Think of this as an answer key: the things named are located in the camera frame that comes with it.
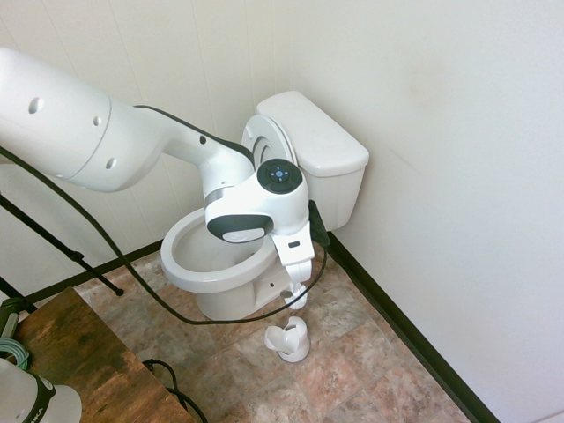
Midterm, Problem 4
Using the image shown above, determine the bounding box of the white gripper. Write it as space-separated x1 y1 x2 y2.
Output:
270 221 318 299

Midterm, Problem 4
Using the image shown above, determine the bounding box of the white toilet brush holder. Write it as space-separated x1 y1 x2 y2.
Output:
263 316 311 364

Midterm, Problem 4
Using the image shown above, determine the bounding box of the white toilet tank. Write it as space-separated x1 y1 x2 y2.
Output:
306 162 367 231

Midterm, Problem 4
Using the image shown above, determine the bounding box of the white toilet tank lid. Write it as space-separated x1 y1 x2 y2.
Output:
256 90 371 179

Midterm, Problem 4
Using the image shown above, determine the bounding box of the white toilet seat and cover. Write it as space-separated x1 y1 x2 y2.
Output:
240 113 301 167

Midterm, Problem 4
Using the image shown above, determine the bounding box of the dark wooden table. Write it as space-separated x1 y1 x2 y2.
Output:
11 285 197 423

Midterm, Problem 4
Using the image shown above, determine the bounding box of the black wall baseboard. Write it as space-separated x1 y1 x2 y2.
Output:
328 233 502 423
31 239 167 306

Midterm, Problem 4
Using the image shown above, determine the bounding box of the black power cable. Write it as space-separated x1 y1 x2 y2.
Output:
142 358 209 423

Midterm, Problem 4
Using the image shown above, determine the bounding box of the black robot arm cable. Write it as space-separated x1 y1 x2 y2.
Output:
0 146 330 326

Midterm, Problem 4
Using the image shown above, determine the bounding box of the grey green hose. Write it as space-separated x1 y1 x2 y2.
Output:
0 297 21 340

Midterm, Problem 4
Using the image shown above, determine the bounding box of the green coiled cable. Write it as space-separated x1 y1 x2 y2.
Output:
0 338 31 376

